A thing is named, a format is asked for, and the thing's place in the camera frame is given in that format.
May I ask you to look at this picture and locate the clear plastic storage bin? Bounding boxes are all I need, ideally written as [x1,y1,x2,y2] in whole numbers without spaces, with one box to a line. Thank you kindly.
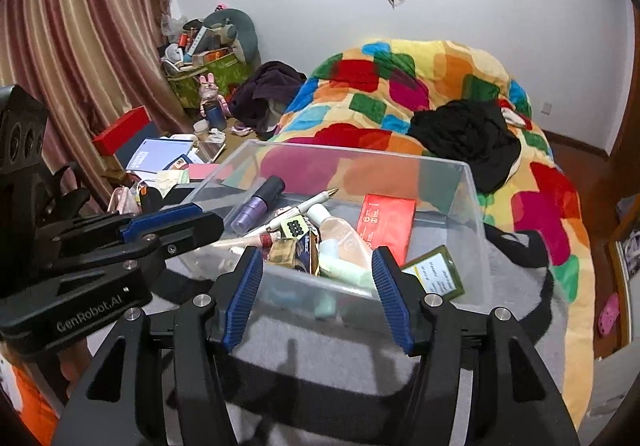
[177,140,493,327]

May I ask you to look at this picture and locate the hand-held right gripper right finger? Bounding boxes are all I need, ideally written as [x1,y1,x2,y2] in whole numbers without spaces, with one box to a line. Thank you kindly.
[371,246,581,446]

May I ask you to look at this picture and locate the blue snack packet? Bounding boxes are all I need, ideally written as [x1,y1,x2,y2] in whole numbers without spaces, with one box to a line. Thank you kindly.
[295,231,321,274]

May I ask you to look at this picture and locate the dark purple clothing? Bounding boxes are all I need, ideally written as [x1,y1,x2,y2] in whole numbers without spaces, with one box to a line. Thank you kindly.
[230,61,307,134]

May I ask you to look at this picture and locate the grey neck pillow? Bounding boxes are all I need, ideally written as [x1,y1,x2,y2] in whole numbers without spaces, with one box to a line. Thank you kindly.
[202,8,261,67]

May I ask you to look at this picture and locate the grey black blanket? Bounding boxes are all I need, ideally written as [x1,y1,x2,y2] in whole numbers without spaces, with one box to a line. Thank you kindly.
[85,221,571,446]

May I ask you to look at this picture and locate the purple bottle dark cap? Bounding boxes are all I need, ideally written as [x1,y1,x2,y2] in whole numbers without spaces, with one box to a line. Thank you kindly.
[225,176,286,234]

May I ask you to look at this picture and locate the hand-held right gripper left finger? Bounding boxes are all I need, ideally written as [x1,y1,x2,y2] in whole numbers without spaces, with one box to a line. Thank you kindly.
[50,246,266,446]

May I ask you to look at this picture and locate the colourful patchwork blanket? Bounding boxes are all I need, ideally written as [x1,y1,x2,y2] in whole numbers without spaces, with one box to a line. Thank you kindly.
[270,40,596,432]

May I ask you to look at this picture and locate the green can cream label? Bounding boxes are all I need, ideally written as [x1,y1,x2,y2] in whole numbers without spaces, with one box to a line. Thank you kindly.
[400,246,465,299]

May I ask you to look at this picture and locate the orange garment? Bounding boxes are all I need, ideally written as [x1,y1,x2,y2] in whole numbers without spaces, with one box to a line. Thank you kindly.
[10,361,61,442]

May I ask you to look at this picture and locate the green patterned bag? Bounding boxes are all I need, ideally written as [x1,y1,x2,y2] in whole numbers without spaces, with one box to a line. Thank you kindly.
[166,53,253,109]

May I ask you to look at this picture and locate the black clothing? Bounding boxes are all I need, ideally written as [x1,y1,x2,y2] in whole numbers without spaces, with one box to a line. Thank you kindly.
[407,99,522,194]

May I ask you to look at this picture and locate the clear tube red cap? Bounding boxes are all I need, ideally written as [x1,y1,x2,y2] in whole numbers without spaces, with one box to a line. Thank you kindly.
[220,232,281,252]

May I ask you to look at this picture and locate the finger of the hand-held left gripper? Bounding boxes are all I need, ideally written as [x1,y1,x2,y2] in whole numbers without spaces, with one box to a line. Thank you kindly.
[37,204,203,252]
[50,213,224,282]

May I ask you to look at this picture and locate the pale green tube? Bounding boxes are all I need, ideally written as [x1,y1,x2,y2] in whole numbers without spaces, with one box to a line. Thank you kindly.
[319,238,376,289]

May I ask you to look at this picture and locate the small gold box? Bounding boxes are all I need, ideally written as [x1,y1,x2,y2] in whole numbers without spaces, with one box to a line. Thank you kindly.
[267,238,298,269]

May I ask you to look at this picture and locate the pink paper pad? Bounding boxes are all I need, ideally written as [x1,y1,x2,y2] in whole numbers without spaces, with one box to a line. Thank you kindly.
[187,163,233,182]

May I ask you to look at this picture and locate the peach bottle white cap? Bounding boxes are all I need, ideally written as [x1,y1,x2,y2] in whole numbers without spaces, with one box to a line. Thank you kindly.
[306,203,373,267]

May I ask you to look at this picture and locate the red lidded box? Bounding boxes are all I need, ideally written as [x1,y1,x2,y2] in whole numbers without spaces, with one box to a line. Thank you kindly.
[91,106,158,169]

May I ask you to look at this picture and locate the pink clog shoe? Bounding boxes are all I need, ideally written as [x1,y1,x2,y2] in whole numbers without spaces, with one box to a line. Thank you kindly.
[599,293,621,338]

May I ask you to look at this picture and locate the pink pouch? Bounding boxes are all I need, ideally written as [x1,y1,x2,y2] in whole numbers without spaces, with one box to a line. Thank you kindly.
[109,186,141,216]

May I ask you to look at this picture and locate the striped curtain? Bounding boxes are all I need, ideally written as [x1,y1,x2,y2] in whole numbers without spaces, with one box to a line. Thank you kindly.
[0,0,186,177]

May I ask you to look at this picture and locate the yellow square dotted item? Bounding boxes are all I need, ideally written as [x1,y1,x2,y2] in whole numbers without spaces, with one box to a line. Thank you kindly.
[282,215,313,242]

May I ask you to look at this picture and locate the blue white notebook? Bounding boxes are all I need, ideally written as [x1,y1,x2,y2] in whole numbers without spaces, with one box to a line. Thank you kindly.
[125,138,193,173]

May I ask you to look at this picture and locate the red cardboard box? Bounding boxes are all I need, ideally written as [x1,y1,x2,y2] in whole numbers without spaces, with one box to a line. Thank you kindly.
[357,193,417,267]

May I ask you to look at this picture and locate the white pen gold tip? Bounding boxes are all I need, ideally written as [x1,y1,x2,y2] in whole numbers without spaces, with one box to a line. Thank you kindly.
[245,187,340,237]

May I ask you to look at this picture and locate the pink bunny bottle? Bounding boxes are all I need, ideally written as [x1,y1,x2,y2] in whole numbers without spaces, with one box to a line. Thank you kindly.
[199,74,228,131]

